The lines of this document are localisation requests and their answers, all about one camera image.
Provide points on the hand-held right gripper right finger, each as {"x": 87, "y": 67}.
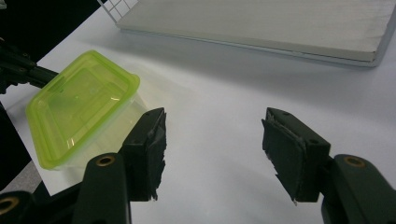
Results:
{"x": 295, "y": 155}

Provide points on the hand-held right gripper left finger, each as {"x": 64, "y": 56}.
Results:
{"x": 141, "y": 155}

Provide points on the green translucent plastic container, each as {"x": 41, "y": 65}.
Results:
{"x": 77, "y": 105}

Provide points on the grey flat board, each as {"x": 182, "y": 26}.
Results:
{"x": 249, "y": 25}

